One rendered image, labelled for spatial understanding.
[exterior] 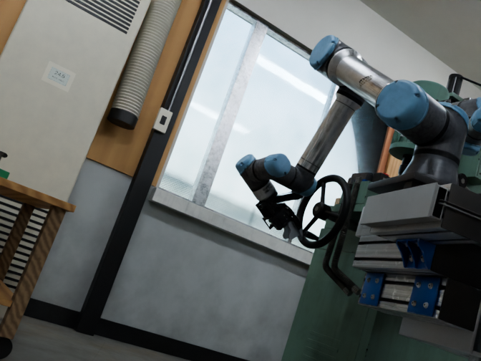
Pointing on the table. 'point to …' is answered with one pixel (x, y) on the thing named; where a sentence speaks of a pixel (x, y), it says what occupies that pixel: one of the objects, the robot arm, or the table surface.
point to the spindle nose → (404, 162)
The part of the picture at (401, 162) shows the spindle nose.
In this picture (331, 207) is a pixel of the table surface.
